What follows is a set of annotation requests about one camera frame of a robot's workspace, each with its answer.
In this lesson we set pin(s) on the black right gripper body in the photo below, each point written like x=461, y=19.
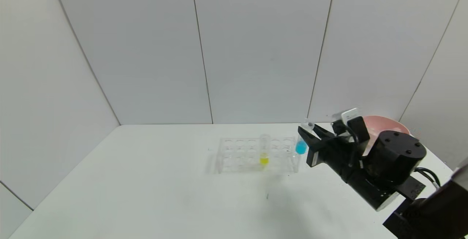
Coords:
x=315, y=154

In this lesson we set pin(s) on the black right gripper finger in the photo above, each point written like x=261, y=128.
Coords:
x=323, y=133
x=310, y=140

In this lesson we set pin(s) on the test tube with blue pigment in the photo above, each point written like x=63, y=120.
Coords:
x=301, y=147

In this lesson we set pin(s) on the test tube with yellow pigment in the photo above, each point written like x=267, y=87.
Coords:
x=264, y=158

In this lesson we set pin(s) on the clear acrylic test tube rack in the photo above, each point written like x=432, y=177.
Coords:
x=241, y=155

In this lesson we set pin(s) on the pink bowl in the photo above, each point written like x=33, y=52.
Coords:
x=380, y=124

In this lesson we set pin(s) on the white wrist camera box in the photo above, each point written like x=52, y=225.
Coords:
x=351, y=114

